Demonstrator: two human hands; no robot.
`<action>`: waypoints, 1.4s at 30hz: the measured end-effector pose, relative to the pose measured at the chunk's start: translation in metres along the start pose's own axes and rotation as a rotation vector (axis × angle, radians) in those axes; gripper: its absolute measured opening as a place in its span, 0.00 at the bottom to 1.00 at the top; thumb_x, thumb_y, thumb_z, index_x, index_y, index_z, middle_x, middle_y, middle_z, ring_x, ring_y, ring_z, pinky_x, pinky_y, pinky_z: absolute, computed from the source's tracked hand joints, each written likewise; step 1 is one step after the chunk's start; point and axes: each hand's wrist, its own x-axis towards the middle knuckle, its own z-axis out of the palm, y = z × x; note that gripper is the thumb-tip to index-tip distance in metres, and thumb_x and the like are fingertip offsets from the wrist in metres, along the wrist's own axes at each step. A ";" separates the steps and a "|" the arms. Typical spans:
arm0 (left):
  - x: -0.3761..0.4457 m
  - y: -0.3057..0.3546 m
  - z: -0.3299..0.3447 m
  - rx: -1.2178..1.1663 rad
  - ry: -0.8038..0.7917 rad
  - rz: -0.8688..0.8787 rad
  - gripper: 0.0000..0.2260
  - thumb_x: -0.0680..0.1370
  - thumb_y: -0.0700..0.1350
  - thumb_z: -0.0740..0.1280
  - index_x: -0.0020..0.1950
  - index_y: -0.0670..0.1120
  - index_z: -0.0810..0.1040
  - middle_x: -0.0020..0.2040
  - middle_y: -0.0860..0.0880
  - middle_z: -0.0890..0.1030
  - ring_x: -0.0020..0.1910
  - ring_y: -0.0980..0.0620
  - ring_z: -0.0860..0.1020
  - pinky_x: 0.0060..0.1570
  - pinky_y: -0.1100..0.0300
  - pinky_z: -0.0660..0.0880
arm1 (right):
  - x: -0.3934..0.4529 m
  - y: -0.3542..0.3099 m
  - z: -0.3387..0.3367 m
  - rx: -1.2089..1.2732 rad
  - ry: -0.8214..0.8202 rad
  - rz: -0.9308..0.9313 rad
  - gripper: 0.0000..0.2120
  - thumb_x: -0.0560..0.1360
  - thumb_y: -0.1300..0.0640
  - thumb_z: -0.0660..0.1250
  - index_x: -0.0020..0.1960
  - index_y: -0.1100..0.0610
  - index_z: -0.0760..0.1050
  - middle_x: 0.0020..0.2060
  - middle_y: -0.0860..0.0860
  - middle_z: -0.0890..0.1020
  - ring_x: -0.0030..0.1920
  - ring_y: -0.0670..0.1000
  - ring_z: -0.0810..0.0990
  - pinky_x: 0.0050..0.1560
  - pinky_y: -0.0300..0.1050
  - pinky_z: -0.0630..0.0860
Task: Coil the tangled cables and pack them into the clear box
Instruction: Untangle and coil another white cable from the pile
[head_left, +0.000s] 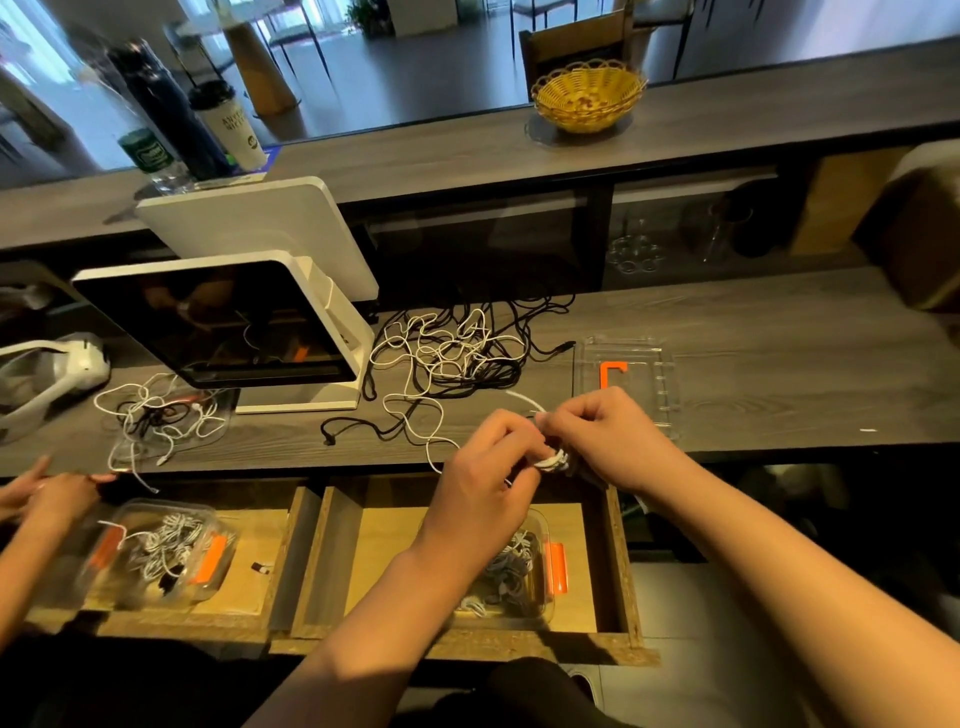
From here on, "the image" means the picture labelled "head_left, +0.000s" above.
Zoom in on black metal chair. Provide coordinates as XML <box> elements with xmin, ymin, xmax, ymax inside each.
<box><xmin>510</xmin><ymin>0</ymin><xmax>579</xmax><ymax>47</ymax></box>
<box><xmin>630</xmin><ymin>0</ymin><xmax>695</xmax><ymax>77</ymax></box>

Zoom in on yellow woven basket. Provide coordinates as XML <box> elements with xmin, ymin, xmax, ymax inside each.
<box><xmin>529</xmin><ymin>58</ymin><xmax>650</xmax><ymax>137</ymax></box>

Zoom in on clear plastic water bottle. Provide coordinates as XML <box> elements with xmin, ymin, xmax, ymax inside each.
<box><xmin>105</xmin><ymin>75</ymin><xmax>194</xmax><ymax>197</ymax></box>

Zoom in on clear container drawer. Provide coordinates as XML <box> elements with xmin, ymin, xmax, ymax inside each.
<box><xmin>450</xmin><ymin>510</ymin><xmax>572</xmax><ymax>629</ymax></box>
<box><xmin>78</xmin><ymin>502</ymin><xmax>242</xmax><ymax>609</ymax></box>

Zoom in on person's left hand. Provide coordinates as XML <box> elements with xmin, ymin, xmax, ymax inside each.
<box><xmin>417</xmin><ymin>408</ymin><xmax>560</xmax><ymax>587</ymax></box>

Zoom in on round wooden table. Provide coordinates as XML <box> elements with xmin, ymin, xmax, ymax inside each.
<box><xmin>180</xmin><ymin>0</ymin><xmax>302</xmax><ymax>119</ymax></box>

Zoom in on flat cardboard sheet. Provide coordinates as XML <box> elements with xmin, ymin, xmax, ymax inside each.
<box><xmin>792</xmin><ymin>147</ymin><xmax>909</xmax><ymax>257</ymax></box>

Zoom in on clear lid orange handle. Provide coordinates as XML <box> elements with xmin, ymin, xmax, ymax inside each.
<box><xmin>573</xmin><ymin>337</ymin><xmax>680</xmax><ymax>440</ymax></box>

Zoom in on white headset device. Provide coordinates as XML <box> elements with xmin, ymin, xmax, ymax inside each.
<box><xmin>0</xmin><ymin>333</ymin><xmax>111</xmax><ymax>440</ymax></box>

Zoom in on another person's forearm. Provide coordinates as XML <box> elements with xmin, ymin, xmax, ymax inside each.
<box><xmin>0</xmin><ymin>525</ymin><xmax>65</xmax><ymax>647</ymax></box>

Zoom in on white customer display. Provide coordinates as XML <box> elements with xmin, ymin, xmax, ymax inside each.
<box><xmin>135</xmin><ymin>175</ymin><xmax>381</xmax><ymax>302</ymax></box>

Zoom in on bundle of black cables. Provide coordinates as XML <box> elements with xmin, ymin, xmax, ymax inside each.
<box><xmin>465</xmin><ymin>295</ymin><xmax>579</xmax><ymax>395</ymax></box>

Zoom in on grey wooden bar counter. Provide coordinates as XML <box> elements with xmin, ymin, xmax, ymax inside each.
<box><xmin>0</xmin><ymin>37</ymin><xmax>960</xmax><ymax>249</ymax></box>

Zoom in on green potted plant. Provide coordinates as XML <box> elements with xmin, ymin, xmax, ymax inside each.
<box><xmin>348</xmin><ymin>0</ymin><xmax>395</xmax><ymax>39</ymax></box>

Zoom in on white touchscreen monitor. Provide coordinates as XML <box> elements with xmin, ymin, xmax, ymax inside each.
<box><xmin>72</xmin><ymin>250</ymin><xmax>377</xmax><ymax>414</ymax></box>

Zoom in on white paper coffee cup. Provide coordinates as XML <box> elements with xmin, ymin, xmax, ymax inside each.
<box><xmin>189</xmin><ymin>78</ymin><xmax>272</xmax><ymax>174</ymax></box>

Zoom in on black cable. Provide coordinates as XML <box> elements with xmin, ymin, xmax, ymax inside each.
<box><xmin>319</xmin><ymin>414</ymin><xmax>407</xmax><ymax>447</ymax></box>

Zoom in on wooden drawer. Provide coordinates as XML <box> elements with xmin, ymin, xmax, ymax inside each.
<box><xmin>22</xmin><ymin>480</ymin><xmax>324</xmax><ymax>659</ymax></box>
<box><xmin>270</xmin><ymin>472</ymin><xmax>659</xmax><ymax>666</ymax></box>

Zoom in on black thermos bottle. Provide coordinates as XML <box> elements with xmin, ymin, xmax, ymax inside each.
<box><xmin>108</xmin><ymin>37</ymin><xmax>239</xmax><ymax>182</ymax></box>

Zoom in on person's right forearm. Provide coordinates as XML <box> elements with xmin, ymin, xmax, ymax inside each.
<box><xmin>652</xmin><ymin>468</ymin><xmax>960</xmax><ymax>728</ymax></box>

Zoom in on brown wooden chair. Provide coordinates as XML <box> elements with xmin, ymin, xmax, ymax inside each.
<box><xmin>520</xmin><ymin>7</ymin><xmax>636</xmax><ymax>92</ymax></box>

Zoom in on brown cardboard box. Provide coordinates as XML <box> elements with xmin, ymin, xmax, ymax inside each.
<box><xmin>877</xmin><ymin>142</ymin><xmax>960</xmax><ymax>309</ymax></box>

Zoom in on person's left forearm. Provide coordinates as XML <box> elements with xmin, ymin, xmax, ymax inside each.
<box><xmin>240</xmin><ymin>555</ymin><xmax>482</xmax><ymax>728</ymax></box>

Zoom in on person's right hand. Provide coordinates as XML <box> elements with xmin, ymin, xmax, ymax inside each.
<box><xmin>537</xmin><ymin>385</ymin><xmax>704</xmax><ymax>509</ymax></box>

